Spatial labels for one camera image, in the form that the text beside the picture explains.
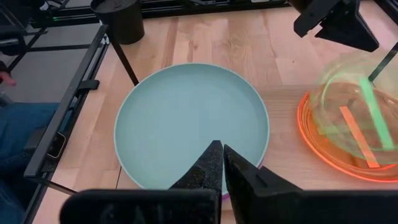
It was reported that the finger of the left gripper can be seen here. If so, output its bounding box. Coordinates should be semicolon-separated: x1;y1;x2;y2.
315;6;380;53
294;1;343;38

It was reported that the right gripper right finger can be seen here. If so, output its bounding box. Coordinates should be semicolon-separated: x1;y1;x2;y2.
223;145;398;224

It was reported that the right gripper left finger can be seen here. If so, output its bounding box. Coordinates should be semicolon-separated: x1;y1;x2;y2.
60;140;224;224

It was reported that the purple plate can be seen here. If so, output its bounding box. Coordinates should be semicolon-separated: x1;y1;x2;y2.
221;157;265;200

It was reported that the orange transparent plate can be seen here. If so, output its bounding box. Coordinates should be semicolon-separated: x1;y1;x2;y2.
297;91;398;184

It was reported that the green transparent plate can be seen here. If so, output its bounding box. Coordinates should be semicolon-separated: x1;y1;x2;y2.
310;52;398;162

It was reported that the pale teal plate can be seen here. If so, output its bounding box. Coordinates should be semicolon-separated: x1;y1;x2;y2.
113;63;271;191

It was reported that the black smartphone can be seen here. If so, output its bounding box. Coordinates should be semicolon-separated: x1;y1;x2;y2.
46;131;67;159

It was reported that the person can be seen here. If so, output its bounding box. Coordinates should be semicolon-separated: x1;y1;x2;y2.
0;60;62;224

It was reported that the person's hand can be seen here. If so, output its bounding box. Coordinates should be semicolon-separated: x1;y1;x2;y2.
0;70;17;87

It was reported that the green plant in black pot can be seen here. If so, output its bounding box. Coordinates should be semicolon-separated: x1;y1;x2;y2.
90;0;146;45

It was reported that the black table frame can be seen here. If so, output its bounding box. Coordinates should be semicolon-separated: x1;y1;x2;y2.
21;0;292;224

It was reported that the black frame clamp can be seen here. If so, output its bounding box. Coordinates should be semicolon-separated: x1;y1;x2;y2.
76;79;100;95

